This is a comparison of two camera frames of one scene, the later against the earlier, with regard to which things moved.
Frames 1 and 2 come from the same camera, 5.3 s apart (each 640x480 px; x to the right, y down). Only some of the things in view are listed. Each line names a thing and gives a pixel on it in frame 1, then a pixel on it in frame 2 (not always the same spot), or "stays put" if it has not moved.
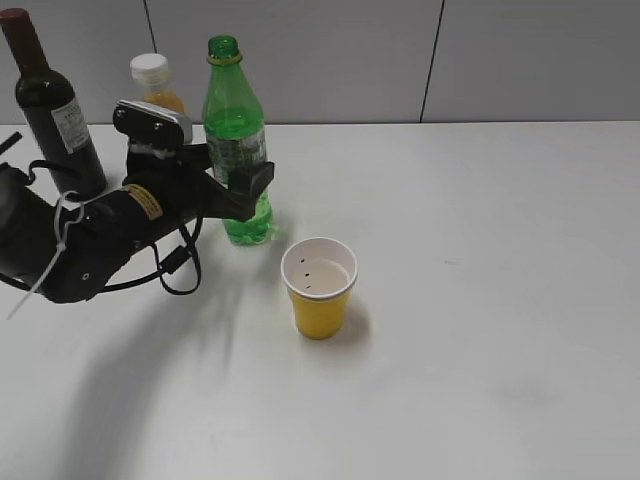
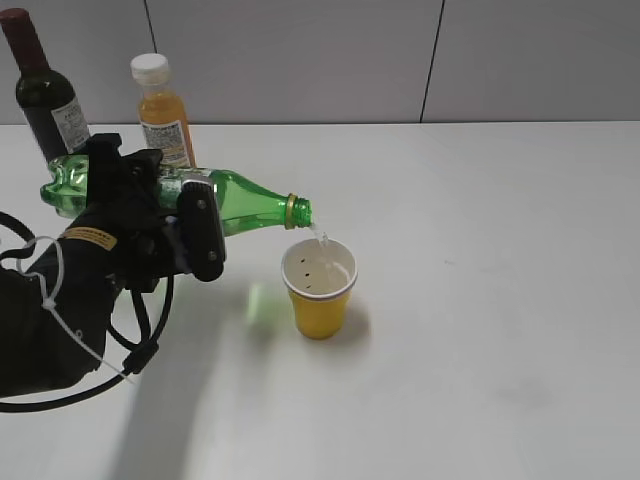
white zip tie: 68,212 to 58,312
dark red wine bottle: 51,109 stays put
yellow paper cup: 320,274 stays put
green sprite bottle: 234,125 to 245,204
